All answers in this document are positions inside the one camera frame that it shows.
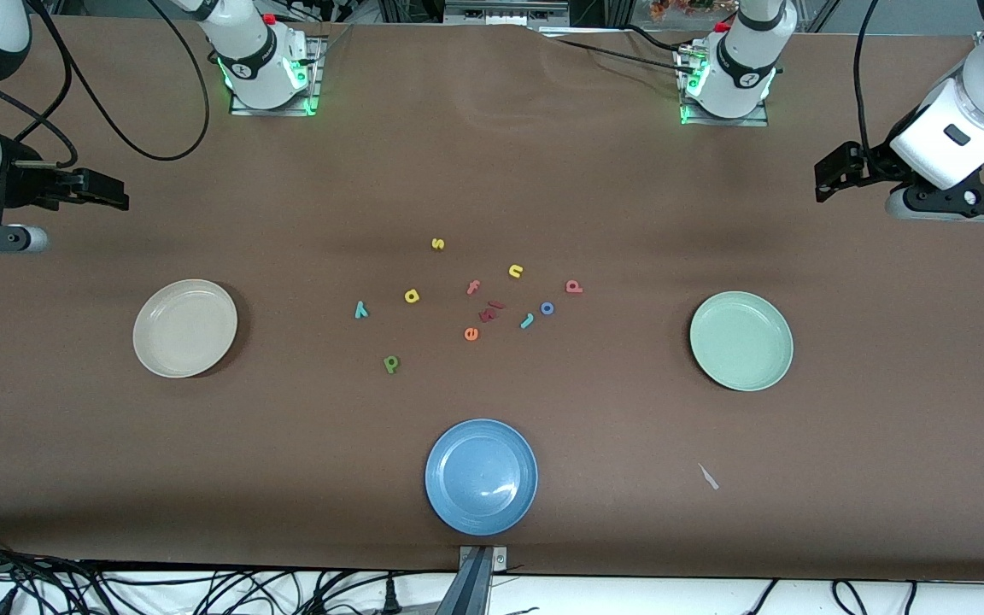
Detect blue round plate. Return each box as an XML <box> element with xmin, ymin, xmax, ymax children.
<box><xmin>425</xmin><ymin>418</ymin><xmax>539</xmax><ymax>537</ymax></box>

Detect black base cable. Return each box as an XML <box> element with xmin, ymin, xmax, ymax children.
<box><xmin>553</xmin><ymin>38</ymin><xmax>688</xmax><ymax>74</ymax></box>
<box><xmin>618</xmin><ymin>23</ymin><xmax>691</xmax><ymax>52</ymax></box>

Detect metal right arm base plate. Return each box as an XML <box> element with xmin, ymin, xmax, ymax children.
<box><xmin>230</xmin><ymin>34</ymin><xmax>323</xmax><ymax>117</ymax></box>

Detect beige round plate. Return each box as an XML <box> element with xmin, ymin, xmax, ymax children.
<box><xmin>132</xmin><ymin>278</ymin><xmax>238</xmax><ymax>379</ymax></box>

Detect light green round plate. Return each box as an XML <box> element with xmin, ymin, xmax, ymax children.
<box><xmin>689</xmin><ymin>290</ymin><xmax>794</xmax><ymax>393</ymax></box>

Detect brown table cover sheet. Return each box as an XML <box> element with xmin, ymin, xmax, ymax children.
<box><xmin>0</xmin><ymin>13</ymin><xmax>984</xmax><ymax>582</ymax></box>

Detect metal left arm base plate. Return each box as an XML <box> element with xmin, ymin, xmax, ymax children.
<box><xmin>680</xmin><ymin>47</ymin><xmax>770</xmax><ymax>127</ymax></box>

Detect black cable bundle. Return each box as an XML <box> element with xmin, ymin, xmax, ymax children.
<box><xmin>0</xmin><ymin>530</ymin><xmax>459</xmax><ymax>615</ymax></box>

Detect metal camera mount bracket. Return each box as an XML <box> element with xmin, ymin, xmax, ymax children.
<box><xmin>458</xmin><ymin>545</ymin><xmax>508</xmax><ymax>615</ymax></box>

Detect orange dried flowers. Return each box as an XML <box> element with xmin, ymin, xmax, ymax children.
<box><xmin>650</xmin><ymin>0</ymin><xmax>715</xmax><ymax>20</ymax></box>

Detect grey metal frame block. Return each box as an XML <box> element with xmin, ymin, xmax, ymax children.
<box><xmin>445</xmin><ymin>0</ymin><xmax>570</xmax><ymax>26</ymax></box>

